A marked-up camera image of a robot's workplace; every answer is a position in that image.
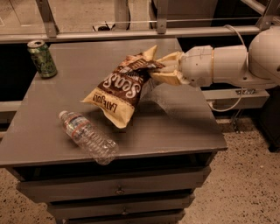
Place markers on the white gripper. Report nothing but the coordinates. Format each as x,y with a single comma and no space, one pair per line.
196,66

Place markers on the brown chip bag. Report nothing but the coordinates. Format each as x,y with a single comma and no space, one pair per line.
119,93

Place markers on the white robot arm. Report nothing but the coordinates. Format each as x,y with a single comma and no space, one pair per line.
245,66

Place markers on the clear plastic water bottle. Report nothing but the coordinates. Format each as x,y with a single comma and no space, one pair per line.
100,147

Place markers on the green soda can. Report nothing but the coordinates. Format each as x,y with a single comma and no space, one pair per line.
42,58

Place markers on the metal window railing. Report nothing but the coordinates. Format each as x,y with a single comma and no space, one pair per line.
78,20

